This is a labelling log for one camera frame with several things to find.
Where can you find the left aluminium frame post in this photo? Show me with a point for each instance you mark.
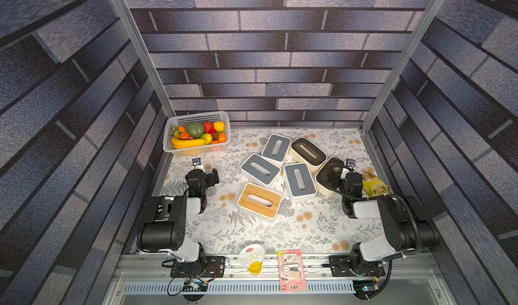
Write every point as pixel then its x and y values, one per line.
pixel 131 28

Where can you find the dark lid cream tissue box rear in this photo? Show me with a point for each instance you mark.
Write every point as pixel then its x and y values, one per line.
pixel 304 151

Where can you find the right aluminium frame post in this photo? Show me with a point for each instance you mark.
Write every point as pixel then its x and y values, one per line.
pixel 416 36

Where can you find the aluminium frame post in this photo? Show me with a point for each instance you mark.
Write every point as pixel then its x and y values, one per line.
pixel 416 36
pixel 131 28

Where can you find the white slotted cable duct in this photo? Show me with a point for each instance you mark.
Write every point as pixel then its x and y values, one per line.
pixel 238 288

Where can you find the yellow toy pepper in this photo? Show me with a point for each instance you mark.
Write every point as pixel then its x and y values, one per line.
pixel 219 126

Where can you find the red toy fruit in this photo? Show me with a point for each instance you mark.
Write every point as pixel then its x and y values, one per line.
pixel 208 126

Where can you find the dark lid cream tissue box right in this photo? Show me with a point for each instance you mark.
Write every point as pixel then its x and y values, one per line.
pixel 328 178

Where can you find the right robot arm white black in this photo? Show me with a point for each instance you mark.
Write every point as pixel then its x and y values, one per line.
pixel 407 229

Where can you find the green toy apple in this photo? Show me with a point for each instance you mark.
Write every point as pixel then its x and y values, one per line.
pixel 207 138

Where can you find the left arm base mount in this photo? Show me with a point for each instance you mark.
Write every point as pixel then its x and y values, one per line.
pixel 209 267

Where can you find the dark lid cream tissue box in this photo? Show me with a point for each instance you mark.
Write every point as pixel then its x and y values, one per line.
pixel 304 151
pixel 328 178

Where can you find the green snack bag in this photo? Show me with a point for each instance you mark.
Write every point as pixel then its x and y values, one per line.
pixel 374 186

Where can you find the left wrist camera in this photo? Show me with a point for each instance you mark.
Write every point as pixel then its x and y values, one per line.
pixel 197 163

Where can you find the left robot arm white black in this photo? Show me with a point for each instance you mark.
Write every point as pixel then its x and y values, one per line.
pixel 162 224

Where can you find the grey lid tissue box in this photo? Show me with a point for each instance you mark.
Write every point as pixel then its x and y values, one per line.
pixel 299 182
pixel 276 149
pixel 260 171

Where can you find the yellow toy banana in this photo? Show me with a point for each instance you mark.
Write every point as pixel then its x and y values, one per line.
pixel 188 142

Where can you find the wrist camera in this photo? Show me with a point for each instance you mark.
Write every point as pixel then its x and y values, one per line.
pixel 197 163
pixel 350 164

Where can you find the white yellow snack pouch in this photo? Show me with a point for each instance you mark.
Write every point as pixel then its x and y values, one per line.
pixel 251 258

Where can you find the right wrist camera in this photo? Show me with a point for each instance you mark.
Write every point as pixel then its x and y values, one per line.
pixel 350 164

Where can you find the aluminium front rail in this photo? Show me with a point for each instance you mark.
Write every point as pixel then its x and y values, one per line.
pixel 158 267

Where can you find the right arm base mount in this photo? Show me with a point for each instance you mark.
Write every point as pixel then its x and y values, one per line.
pixel 344 266

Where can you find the pink stapler blister pack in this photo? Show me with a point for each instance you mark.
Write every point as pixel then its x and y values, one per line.
pixel 291 271

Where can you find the bamboo lid tissue box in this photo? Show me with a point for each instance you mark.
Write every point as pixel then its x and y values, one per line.
pixel 259 202

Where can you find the white plastic basket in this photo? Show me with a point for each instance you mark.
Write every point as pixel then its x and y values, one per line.
pixel 173 123

